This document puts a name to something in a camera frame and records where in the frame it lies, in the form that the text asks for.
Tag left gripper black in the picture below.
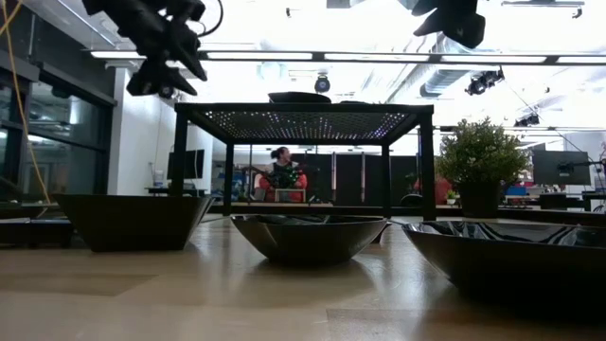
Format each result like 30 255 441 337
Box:
82 0 208 98

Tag black deep square plate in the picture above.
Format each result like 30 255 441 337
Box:
52 192 217 253

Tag black round mini plate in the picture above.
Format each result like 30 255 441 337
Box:
230 213 389 265

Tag black round bowl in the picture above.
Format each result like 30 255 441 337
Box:
401 220 606 314

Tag black computer monitor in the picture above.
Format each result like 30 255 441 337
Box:
166 149 205 180
532 150 593 187

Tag black perforated metal riser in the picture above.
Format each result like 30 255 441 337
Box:
169 100 437 224

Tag green potted plant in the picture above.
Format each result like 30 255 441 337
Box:
434 117 531 220

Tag overhead LED light bar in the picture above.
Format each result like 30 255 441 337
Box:
89 49 606 66

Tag black framed glass partition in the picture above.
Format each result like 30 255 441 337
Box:
0 46 117 200

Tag person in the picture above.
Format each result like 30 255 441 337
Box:
411 172 451 206
255 146 309 204

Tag black partition panels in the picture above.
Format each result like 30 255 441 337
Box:
302 152 420 207

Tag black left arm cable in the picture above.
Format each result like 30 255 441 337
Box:
196 0 224 38

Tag yellow hanging cable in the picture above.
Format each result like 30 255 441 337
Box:
0 0 52 205

